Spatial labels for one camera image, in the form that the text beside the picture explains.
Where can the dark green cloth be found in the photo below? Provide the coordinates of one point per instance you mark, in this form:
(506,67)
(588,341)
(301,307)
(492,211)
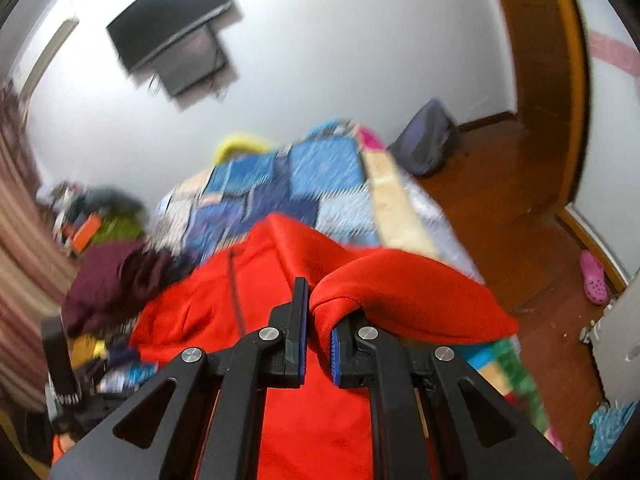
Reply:
(120,210)

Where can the yellow pillow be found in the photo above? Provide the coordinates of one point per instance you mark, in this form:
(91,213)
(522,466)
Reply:
(240,145)

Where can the wooden door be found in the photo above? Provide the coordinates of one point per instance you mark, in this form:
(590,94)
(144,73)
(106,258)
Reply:
(540,60)

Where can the black wall television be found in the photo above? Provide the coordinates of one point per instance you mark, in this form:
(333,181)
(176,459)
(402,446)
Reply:
(165,15)

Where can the grey purple backpack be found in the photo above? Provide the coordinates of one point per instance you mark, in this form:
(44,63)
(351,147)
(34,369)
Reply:
(425,140)

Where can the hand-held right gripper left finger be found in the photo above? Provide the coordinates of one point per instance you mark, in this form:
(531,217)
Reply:
(299,360)

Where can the red fleece jacket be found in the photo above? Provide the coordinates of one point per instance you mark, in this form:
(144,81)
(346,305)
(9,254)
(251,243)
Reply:
(310,435)

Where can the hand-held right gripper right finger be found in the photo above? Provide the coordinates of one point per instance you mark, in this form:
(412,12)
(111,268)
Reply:
(335,355)

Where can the patchwork quilt bed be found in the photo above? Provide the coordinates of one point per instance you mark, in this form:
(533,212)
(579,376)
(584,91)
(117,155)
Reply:
(310,175)

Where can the pink pillow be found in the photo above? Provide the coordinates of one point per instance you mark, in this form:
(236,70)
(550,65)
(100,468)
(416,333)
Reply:
(372,140)

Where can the orange box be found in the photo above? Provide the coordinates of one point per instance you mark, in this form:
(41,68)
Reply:
(86,232)

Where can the maroon garment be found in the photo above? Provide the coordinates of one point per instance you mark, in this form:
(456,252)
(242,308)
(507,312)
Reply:
(105,280)

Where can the pink clog shoe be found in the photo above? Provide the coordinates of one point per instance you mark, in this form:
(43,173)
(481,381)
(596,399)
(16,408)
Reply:
(594,280)

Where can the teal patterned cloth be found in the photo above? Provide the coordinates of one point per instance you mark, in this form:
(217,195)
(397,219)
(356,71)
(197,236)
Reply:
(607,435)

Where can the white plastic panel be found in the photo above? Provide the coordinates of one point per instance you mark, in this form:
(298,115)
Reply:
(620,340)

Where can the striped pink curtain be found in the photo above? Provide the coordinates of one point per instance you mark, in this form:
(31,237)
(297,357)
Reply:
(25,240)

